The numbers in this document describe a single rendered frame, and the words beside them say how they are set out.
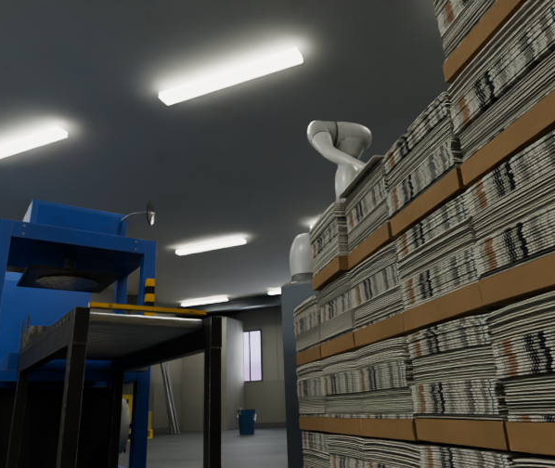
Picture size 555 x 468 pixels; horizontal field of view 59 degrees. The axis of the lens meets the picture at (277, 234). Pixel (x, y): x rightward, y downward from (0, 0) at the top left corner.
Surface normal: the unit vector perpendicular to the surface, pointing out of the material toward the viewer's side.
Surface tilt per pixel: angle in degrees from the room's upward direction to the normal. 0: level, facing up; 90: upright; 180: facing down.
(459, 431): 92
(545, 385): 90
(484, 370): 90
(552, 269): 91
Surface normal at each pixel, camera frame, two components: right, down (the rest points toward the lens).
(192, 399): -0.40, -0.29
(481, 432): -0.97, -0.04
